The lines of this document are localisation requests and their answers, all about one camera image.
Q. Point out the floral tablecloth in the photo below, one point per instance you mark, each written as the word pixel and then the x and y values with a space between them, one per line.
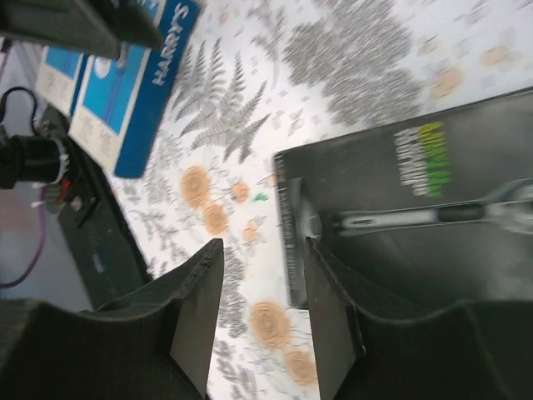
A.
pixel 262 76

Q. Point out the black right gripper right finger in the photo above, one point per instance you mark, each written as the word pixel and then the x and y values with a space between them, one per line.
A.
pixel 372 344

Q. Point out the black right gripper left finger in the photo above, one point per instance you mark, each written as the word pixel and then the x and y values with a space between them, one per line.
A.
pixel 153 343

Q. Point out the blue Harry's razor box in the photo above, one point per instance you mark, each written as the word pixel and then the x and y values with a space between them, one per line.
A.
pixel 121 102

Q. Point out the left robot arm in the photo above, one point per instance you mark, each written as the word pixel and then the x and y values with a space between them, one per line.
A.
pixel 93 27

